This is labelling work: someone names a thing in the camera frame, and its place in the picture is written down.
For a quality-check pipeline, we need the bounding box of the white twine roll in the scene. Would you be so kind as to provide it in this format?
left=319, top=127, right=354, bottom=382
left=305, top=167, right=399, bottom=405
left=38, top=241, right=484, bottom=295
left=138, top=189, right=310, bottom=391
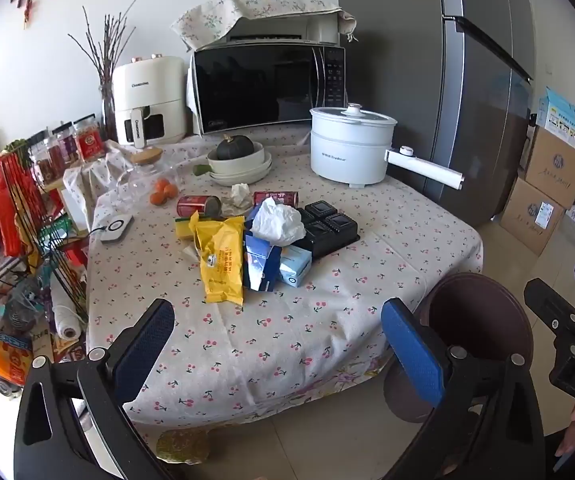
left=49, top=279, right=86, bottom=342

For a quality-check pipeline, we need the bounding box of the white bowl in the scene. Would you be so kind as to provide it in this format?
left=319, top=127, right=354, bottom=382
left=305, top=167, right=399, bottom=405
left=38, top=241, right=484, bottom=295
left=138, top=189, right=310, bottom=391
left=206, top=142, right=266, bottom=176

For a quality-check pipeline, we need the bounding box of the yellow green mesh bag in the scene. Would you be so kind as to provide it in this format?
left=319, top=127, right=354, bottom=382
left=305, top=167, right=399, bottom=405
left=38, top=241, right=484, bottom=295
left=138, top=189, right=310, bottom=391
left=156, top=427, right=211, bottom=464

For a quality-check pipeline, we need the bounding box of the orange snack packet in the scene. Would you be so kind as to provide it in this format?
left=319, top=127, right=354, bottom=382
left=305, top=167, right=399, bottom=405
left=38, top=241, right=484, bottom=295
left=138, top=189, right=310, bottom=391
left=0, top=332, right=34, bottom=387

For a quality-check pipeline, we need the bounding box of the white air fryer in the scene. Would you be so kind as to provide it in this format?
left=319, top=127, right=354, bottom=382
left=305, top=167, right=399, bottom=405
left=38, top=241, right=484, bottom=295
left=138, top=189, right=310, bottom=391
left=112, top=54, right=188, bottom=149

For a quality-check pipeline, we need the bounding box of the large white crumpled tissue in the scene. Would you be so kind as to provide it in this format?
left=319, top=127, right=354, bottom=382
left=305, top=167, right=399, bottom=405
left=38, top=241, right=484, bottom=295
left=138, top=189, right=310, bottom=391
left=250, top=197, right=307, bottom=247

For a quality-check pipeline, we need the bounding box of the blue carton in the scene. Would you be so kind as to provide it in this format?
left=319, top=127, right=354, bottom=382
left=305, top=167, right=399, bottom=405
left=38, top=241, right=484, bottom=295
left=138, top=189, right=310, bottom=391
left=243, top=209, right=283, bottom=292

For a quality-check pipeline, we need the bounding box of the floral under tablecloth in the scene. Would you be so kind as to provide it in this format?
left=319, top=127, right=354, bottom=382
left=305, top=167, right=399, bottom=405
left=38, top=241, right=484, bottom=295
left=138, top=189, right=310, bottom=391
left=286, top=360, right=393, bottom=407

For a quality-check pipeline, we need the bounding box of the red plastic packaging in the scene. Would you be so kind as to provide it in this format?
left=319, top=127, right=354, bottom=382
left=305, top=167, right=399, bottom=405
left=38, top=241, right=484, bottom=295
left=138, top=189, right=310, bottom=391
left=0, top=152, right=43, bottom=259

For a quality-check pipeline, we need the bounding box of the white electric pot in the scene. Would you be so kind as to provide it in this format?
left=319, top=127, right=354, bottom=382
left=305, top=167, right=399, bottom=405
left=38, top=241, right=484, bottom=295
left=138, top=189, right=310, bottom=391
left=309, top=103, right=466, bottom=190

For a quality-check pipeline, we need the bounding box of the black wire rack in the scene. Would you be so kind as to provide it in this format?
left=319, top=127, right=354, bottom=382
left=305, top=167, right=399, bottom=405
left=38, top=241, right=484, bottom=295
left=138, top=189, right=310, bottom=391
left=0, top=150, right=91, bottom=397

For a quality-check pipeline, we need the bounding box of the red drink can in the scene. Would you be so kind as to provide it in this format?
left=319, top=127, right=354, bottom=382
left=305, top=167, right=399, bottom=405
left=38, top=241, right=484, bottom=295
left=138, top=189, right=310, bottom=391
left=253, top=190, right=299, bottom=207
left=176, top=195, right=222, bottom=219

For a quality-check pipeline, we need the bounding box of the stack of white bowls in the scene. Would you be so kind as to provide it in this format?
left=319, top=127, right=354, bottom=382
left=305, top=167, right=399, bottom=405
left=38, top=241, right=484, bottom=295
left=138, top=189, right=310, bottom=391
left=209, top=152, right=272, bottom=180

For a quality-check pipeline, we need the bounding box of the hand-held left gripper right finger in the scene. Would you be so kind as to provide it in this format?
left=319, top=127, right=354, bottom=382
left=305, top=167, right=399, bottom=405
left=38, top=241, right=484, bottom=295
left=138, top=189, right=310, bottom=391
left=381, top=298, right=545, bottom=480

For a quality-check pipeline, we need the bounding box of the cherry print tablecloth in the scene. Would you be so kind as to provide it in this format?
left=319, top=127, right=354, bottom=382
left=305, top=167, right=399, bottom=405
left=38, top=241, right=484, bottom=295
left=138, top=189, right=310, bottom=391
left=86, top=125, right=484, bottom=428

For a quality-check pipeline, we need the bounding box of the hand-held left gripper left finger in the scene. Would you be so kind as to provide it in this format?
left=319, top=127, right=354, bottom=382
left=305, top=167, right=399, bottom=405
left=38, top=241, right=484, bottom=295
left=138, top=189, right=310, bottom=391
left=14, top=298, right=175, bottom=480

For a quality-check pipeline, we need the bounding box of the brown trash bin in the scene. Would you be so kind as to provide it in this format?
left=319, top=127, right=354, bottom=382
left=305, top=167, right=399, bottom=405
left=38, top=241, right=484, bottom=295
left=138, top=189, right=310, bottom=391
left=382, top=272, right=536, bottom=423

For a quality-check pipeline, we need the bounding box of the jar with dark contents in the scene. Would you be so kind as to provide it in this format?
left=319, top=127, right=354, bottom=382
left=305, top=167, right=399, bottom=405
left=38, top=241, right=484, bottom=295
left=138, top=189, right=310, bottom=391
left=51, top=124, right=81, bottom=169
left=26, top=131, right=61, bottom=187

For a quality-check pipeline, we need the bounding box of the grey refrigerator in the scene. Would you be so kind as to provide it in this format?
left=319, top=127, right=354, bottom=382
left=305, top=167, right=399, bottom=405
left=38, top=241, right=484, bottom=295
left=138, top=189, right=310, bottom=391
left=336, top=0, right=537, bottom=229

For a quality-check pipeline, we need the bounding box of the wooden lid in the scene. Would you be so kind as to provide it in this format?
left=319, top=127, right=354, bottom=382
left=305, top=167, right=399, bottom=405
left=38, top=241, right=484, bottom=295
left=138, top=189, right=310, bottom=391
left=132, top=147, right=163, bottom=166

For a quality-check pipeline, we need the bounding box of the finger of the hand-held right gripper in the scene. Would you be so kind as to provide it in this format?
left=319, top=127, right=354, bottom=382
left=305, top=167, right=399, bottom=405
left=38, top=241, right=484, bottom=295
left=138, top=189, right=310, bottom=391
left=524, top=279, right=575, bottom=346

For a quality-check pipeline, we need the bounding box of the yellow snack packet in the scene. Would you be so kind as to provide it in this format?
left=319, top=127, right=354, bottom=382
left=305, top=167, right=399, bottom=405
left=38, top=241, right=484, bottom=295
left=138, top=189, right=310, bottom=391
left=189, top=211, right=246, bottom=307

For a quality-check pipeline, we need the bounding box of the floral cloth cover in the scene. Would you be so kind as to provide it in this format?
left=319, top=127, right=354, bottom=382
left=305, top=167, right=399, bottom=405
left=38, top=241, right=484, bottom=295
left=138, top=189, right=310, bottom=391
left=169, top=0, right=359, bottom=52

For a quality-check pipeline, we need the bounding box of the white box appliance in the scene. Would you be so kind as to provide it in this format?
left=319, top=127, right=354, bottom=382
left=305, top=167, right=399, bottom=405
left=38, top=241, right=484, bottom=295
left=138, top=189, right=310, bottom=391
left=226, top=14, right=341, bottom=47

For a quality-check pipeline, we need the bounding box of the dark green pumpkin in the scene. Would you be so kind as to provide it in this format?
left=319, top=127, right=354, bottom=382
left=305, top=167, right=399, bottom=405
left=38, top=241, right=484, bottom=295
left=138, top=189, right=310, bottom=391
left=216, top=134, right=256, bottom=161

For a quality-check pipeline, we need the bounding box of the jar with red label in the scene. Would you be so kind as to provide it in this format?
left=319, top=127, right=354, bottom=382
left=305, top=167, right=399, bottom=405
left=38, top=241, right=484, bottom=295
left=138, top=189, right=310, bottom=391
left=74, top=116, right=106, bottom=162

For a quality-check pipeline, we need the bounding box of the white square charger pad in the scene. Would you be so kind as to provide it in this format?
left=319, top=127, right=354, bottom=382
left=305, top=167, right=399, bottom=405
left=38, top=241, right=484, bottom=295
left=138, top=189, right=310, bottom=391
left=99, top=213, right=133, bottom=244

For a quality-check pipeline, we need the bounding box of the glass vase with dried branches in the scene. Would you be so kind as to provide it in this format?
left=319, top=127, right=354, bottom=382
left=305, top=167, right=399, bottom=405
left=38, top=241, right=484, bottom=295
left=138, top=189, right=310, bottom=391
left=67, top=0, right=141, bottom=142

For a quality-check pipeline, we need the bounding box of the clear bag with oranges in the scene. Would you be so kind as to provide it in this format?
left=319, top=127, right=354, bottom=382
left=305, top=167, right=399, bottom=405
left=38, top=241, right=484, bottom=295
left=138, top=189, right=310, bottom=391
left=114, top=162, right=163, bottom=202

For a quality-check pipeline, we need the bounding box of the blue white printed box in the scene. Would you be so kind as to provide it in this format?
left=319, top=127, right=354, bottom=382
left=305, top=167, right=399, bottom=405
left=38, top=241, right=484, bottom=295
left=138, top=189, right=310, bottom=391
left=537, top=86, right=575, bottom=149

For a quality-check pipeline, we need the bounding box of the black plastic tray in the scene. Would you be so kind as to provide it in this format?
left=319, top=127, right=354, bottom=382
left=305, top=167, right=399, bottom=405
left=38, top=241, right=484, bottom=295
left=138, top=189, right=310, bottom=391
left=295, top=200, right=361, bottom=261

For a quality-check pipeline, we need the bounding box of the black microwave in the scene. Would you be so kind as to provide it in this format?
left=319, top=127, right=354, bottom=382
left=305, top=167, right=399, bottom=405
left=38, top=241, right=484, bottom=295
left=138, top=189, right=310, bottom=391
left=190, top=44, right=347, bottom=136

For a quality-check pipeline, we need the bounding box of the cardboard box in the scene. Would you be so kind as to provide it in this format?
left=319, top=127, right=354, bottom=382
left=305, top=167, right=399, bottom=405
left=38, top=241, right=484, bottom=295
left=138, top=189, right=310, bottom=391
left=499, top=177, right=567, bottom=257
left=524, top=125, right=575, bottom=209

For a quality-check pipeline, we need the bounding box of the light blue box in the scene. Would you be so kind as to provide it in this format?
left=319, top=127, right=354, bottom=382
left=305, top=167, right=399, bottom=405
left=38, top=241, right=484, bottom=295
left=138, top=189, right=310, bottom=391
left=277, top=245, right=313, bottom=289

